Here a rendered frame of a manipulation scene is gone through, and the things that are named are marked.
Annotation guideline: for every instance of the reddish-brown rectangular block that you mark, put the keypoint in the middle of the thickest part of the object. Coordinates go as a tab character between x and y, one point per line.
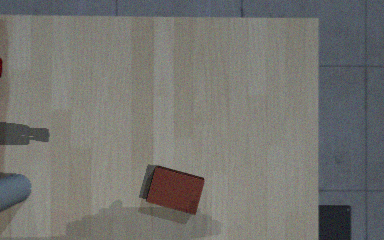
175	189

